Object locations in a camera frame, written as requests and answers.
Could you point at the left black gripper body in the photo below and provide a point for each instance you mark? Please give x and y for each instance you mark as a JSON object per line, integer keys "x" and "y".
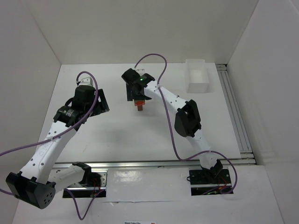
{"x": 102, "y": 102}

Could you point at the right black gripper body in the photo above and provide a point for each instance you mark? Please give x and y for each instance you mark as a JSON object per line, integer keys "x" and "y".
{"x": 134, "y": 94}

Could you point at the red wood block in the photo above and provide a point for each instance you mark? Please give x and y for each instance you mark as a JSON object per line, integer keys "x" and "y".
{"x": 139, "y": 102}

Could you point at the white perforated plastic bin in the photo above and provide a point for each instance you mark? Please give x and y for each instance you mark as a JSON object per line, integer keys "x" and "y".
{"x": 196, "y": 76}

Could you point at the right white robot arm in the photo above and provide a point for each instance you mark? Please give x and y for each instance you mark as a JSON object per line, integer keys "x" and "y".
{"x": 182, "y": 116}

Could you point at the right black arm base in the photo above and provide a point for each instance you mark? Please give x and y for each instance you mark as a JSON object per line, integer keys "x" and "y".
{"x": 201, "y": 184}

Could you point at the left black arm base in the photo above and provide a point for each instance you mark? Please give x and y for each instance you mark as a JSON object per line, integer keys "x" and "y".
{"x": 97, "y": 185}

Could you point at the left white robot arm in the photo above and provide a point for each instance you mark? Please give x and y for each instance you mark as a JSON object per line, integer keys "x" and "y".
{"x": 34, "y": 183}

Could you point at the white label with text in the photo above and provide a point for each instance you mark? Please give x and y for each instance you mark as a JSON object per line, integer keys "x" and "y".
{"x": 138, "y": 222}

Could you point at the aluminium rail right side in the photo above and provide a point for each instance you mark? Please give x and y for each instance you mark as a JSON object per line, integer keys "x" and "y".
{"x": 247, "y": 155}

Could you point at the aluminium rail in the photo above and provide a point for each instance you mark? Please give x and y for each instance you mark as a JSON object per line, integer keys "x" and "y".
{"x": 247, "y": 155}
{"x": 148, "y": 164}

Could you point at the aluminium rail front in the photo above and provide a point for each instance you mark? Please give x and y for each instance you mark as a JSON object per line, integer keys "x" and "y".
{"x": 148, "y": 164}

